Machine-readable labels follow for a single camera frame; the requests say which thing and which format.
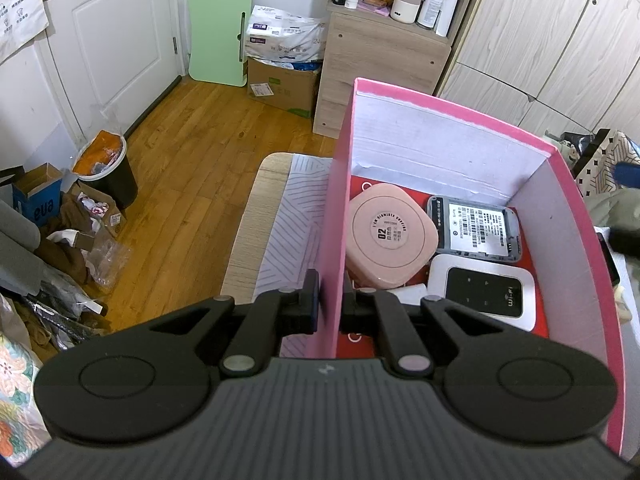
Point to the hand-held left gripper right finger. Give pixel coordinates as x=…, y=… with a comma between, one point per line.
x=349, y=310

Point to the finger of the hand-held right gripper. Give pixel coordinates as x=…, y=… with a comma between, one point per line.
x=626, y=241
x=629, y=174

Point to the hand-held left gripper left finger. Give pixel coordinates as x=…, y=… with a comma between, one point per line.
x=315, y=305

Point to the pink rounded square case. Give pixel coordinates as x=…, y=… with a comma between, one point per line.
x=390, y=235

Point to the pink cardboard box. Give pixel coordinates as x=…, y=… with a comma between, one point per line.
x=332, y=210

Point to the white pocket router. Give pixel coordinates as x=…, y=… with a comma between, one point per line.
x=480, y=290

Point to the grey labelled pocket router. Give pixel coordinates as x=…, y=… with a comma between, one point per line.
x=475, y=230

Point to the black flat device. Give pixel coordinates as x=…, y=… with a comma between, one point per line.
x=610, y=265

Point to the geometric patterned bag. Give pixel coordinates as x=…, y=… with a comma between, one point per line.
x=600, y=165

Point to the grey-green clothing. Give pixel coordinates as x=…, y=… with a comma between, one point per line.
x=610, y=210

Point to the red printed cloth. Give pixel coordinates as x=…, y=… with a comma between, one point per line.
x=357, y=346

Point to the light wooden wardrobe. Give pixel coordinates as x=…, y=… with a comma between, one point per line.
x=540, y=50

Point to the brown cardboard box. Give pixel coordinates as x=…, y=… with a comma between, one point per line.
x=285, y=90

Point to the black trash bin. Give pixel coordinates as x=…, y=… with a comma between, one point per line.
x=120, y=185

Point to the open cardboard box with trash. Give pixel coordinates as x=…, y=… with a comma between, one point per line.
x=100, y=210

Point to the tall white tube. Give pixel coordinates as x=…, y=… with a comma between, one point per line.
x=446, y=12

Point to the brown clothing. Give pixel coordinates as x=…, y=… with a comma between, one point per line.
x=65, y=255

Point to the black door draft stopper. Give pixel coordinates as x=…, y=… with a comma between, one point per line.
x=150, y=107

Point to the wooden shelf cabinet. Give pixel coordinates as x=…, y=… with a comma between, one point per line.
x=385, y=55

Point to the pack of tissue paper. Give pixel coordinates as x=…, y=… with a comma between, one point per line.
x=285, y=35

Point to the white jar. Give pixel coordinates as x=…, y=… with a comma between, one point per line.
x=406, y=6

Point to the green folding board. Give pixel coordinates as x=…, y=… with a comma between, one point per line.
x=217, y=35

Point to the blue cardboard box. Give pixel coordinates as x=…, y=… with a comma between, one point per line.
x=40, y=205

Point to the grey chair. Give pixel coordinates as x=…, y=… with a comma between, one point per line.
x=17, y=250

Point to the pink flat packet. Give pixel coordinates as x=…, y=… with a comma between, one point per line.
x=372, y=6

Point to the floral blanket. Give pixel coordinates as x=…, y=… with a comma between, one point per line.
x=17, y=385

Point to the white door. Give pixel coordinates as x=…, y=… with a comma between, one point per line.
x=115, y=35

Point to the white printed tote bag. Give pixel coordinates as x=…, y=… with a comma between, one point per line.
x=20, y=5

